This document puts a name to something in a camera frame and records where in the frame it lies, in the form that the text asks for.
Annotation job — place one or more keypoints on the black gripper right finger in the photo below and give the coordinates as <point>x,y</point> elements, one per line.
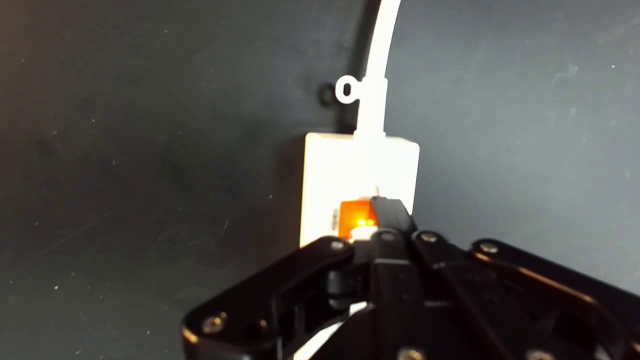
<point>518,305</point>

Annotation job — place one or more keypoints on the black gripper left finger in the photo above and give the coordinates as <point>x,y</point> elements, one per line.
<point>275,310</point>

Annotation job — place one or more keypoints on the white power strip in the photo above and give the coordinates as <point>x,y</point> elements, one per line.
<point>342,166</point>

